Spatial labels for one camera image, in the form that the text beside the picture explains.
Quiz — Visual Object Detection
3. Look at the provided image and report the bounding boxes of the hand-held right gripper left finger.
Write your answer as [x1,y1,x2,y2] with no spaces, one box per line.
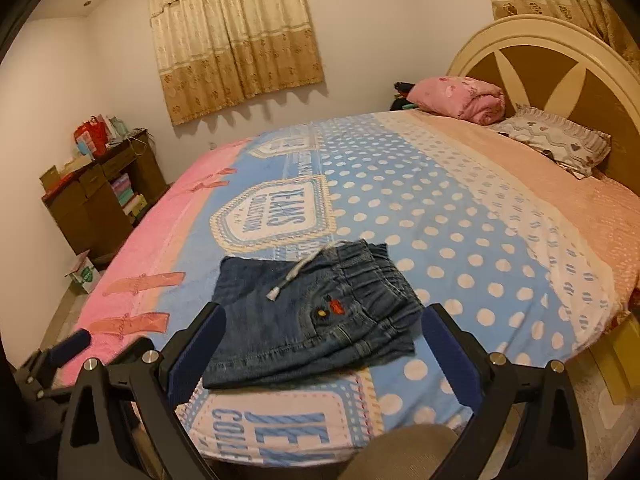
[57,302,227,480]

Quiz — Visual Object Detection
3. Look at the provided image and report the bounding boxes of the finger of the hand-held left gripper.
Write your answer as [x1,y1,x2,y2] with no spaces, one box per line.
[17,329,93,398]

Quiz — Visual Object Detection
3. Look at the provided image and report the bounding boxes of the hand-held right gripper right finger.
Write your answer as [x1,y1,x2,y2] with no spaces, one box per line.
[422,304,588,480]

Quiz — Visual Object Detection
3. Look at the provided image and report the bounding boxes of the blue denim pants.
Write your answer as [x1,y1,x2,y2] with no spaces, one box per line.
[202,240,426,390]

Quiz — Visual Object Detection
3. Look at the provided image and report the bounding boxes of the cardboard box with green print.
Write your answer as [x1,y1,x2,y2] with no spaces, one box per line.
[63,250,103,295]

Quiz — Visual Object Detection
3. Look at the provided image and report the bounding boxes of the brown wooden cabinet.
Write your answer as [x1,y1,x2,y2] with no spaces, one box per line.
[41,129,168,266]

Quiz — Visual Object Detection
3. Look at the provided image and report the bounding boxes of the stack of pastel boxes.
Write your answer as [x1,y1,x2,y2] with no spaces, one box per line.
[110,174,149,223]

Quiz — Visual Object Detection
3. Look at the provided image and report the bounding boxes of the polka dot printed bed sheet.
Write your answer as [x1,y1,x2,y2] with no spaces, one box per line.
[57,110,640,466]

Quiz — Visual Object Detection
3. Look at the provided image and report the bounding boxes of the plain cardboard box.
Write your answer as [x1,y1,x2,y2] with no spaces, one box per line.
[39,165,63,193]

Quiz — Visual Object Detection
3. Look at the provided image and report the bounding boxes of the red gift bag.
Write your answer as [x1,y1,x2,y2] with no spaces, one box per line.
[74,116,108,157]

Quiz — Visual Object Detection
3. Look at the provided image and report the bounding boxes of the pale teal gift bag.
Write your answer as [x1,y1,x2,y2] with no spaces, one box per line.
[104,116,130,143]

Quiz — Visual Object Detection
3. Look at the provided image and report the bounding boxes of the grey patterned pillow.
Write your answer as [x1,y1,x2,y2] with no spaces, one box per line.
[487,106,612,180]

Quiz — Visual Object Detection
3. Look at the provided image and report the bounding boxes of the pink folded quilt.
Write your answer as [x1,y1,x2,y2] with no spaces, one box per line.
[406,76,506,126]

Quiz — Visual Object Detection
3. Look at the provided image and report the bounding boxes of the dark cloth bundle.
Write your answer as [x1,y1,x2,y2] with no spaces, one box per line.
[389,81,418,112]

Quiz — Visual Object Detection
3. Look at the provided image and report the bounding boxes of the cream and brown headboard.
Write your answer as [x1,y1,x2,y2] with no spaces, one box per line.
[445,14,640,183]

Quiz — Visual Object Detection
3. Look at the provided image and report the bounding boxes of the yellow wooden bed frame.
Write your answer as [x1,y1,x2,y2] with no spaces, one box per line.
[590,317,640,407]

